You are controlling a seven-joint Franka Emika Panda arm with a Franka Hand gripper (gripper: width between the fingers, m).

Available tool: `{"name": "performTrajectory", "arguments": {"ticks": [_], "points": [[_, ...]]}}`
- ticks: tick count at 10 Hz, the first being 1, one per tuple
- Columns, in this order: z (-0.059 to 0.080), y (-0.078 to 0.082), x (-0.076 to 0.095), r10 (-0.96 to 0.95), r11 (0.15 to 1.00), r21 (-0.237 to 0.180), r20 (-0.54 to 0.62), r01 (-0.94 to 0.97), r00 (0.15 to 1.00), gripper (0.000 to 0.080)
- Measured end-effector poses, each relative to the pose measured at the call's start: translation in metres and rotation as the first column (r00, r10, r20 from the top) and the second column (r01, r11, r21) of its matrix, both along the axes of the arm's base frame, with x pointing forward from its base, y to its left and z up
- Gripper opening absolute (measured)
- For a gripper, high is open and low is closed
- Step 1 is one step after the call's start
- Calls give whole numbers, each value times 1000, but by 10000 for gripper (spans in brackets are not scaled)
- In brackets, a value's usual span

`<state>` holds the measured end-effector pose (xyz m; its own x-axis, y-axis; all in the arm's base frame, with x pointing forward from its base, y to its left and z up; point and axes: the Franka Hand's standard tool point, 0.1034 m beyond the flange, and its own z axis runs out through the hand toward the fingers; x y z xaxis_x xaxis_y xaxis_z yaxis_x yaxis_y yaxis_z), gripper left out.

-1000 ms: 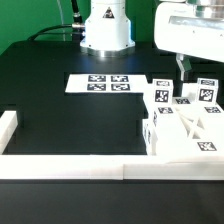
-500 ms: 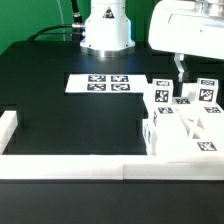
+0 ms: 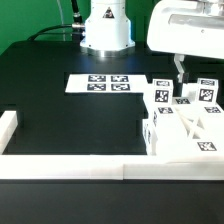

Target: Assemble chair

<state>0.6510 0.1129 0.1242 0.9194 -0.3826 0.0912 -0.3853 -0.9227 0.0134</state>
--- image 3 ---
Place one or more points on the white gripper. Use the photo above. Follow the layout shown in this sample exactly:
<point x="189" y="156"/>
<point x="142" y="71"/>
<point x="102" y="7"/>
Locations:
<point x="187" y="27"/>

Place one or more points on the white marker base plate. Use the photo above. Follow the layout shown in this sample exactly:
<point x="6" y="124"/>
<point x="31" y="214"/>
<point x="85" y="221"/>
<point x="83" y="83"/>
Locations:
<point x="106" y="83"/>

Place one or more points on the white chair back frame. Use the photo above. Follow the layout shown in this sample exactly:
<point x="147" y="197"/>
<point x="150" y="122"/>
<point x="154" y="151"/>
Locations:
<point x="184" y="130"/>

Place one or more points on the white U-shaped fence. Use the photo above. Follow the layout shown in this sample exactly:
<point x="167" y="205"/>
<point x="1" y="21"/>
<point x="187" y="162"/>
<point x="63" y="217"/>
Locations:
<point x="102" y="167"/>

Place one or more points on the white nut cube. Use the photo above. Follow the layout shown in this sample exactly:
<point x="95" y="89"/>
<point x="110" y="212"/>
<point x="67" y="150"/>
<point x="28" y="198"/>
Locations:
<point x="162" y="91"/>
<point x="207" y="90"/>

